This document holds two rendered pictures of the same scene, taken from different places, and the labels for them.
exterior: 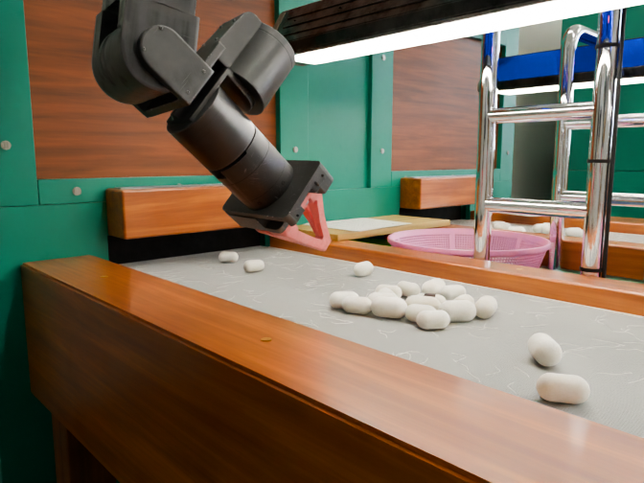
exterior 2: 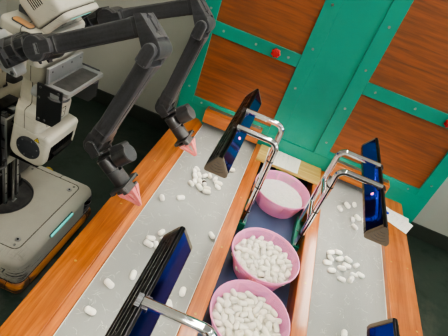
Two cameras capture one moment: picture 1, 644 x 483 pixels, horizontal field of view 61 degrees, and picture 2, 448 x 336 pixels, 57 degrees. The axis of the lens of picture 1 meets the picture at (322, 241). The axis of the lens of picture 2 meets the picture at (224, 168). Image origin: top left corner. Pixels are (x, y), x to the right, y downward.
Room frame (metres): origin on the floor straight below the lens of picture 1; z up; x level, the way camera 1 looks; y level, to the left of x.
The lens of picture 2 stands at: (-0.36, -1.18, 1.84)
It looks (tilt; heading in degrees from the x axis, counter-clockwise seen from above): 35 degrees down; 46
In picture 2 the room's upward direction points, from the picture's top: 21 degrees clockwise
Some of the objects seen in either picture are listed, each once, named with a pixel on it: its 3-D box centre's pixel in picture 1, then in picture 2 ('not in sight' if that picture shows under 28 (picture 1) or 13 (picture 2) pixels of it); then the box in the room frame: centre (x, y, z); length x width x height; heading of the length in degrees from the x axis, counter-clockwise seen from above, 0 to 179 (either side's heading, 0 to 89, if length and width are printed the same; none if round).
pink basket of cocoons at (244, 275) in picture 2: not in sight; (261, 262); (0.60, -0.55, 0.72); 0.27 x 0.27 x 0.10
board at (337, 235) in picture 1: (370, 225); (289, 164); (1.08, -0.10, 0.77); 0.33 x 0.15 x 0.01; 133
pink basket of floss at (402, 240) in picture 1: (465, 265); (279, 196); (0.92, -0.25, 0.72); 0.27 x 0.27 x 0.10
